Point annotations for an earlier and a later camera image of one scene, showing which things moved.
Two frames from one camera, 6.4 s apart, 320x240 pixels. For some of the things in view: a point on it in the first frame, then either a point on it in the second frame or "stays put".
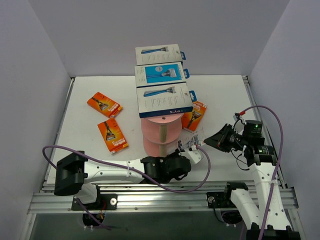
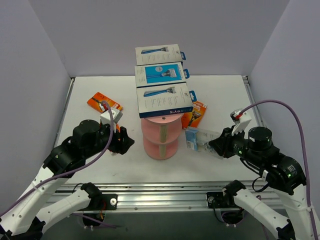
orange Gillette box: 104,104 stays put
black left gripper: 180,160 -> 120,141
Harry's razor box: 162,100 stays put
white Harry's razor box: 159,54 stays put
